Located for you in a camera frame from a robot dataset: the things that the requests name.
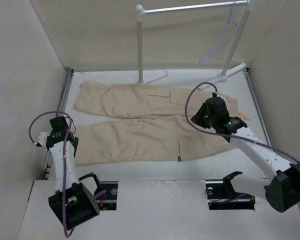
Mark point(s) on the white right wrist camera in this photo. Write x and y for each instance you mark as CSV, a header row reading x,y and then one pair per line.
x,y
216,94

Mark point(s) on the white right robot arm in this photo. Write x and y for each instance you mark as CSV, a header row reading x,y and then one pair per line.
x,y
281,188

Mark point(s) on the white clothes rack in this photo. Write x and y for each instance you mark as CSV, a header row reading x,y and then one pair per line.
x,y
176,37

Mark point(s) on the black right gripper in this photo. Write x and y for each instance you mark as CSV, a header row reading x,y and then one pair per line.
x,y
197,118

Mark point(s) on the light blue wire hanger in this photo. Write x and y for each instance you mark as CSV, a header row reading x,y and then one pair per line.
x,y
224,37

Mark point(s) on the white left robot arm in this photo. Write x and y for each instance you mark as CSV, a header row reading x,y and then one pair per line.
x,y
72,203

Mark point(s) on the beige trousers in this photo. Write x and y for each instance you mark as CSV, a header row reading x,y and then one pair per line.
x,y
148,123

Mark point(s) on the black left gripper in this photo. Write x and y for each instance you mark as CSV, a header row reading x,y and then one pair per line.
x,y
75,144

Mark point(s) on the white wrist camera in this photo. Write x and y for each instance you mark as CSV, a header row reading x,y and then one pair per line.
x,y
41,140
216,94

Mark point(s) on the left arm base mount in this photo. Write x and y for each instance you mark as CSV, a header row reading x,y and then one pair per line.
x,y
106,192

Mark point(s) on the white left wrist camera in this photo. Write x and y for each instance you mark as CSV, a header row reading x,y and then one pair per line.
x,y
41,140

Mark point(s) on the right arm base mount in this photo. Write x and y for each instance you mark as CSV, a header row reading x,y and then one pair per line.
x,y
221,195

